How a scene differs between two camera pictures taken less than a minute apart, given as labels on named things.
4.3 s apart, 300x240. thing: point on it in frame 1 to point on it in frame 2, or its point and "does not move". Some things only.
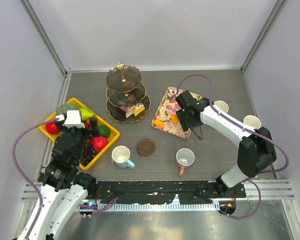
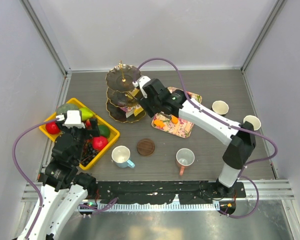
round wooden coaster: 145,146 does not move
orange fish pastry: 174,118 does not move
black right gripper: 185,124 to 145,103
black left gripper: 90,132 does not move
